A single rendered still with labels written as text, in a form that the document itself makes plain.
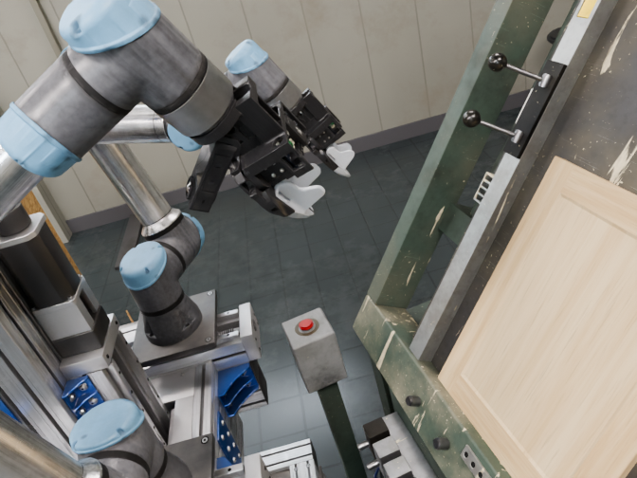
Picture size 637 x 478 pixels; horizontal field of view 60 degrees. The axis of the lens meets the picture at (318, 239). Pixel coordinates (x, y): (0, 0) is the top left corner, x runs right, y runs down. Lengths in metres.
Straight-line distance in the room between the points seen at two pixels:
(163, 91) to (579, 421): 0.87
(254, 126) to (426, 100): 4.00
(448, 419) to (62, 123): 1.00
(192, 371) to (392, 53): 3.32
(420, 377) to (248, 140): 0.89
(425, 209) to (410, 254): 0.14
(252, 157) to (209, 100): 0.09
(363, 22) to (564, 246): 3.32
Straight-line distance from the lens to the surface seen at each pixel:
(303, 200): 0.68
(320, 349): 1.49
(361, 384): 2.58
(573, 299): 1.11
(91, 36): 0.52
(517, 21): 1.44
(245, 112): 0.58
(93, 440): 1.00
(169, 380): 1.51
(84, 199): 4.75
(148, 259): 1.38
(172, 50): 0.53
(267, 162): 0.61
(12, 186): 0.74
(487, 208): 1.27
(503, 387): 1.22
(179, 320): 1.44
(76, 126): 0.55
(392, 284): 1.54
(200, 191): 0.65
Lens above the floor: 1.92
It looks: 33 degrees down
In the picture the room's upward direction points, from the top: 16 degrees counter-clockwise
